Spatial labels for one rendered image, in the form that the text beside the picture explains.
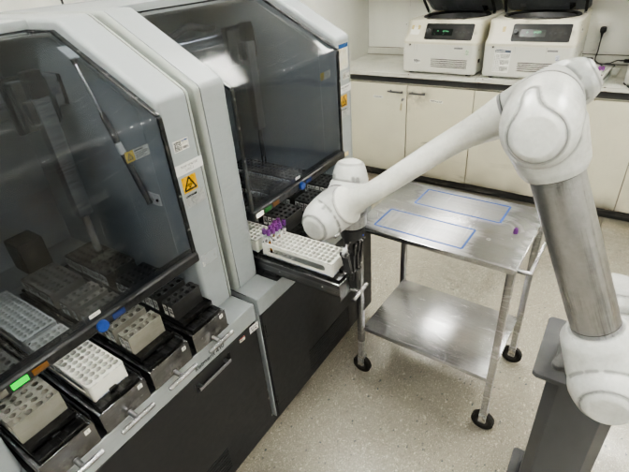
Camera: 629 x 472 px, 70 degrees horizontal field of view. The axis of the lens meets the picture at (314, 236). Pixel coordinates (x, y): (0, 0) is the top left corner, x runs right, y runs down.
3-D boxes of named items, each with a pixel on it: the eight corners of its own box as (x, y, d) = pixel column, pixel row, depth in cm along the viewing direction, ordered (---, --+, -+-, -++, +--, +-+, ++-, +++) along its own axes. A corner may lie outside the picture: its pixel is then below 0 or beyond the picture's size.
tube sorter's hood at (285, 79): (154, 193, 177) (103, 15, 143) (254, 141, 219) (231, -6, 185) (255, 222, 151) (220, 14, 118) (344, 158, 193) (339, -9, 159)
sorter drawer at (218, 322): (67, 286, 167) (58, 266, 162) (100, 266, 176) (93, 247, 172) (207, 360, 131) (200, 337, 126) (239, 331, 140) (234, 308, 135)
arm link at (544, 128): (653, 370, 108) (662, 447, 92) (576, 367, 117) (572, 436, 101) (585, 53, 83) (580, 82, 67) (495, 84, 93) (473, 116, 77)
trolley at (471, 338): (352, 368, 218) (346, 222, 175) (395, 313, 249) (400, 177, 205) (492, 435, 183) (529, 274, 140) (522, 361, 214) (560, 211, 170)
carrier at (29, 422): (64, 404, 110) (54, 387, 107) (68, 407, 109) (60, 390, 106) (17, 441, 102) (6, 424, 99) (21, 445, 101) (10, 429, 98)
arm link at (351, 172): (342, 198, 141) (323, 217, 131) (340, 151, 133) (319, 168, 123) (374, 203, 136) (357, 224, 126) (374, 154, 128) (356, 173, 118)
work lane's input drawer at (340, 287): (195, 249, 182) (190, 230, 177) (218, 233, 191) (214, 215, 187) (351, 307, 146) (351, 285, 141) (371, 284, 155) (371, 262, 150)
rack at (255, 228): (200, 235, 178) (197, 222, 175) (218, 224, 185) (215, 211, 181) (258, 255, 163) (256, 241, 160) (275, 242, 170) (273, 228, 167)
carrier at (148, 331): (161, 327, 131) (155, 312, 128) (166, 330, 130) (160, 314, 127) (128, 353, 123) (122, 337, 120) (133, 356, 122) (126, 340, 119)
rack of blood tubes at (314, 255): (262, 256, 162) (260, 242, 159) (279, 243, 169) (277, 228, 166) (332, 280, 147) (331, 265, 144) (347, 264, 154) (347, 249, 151)
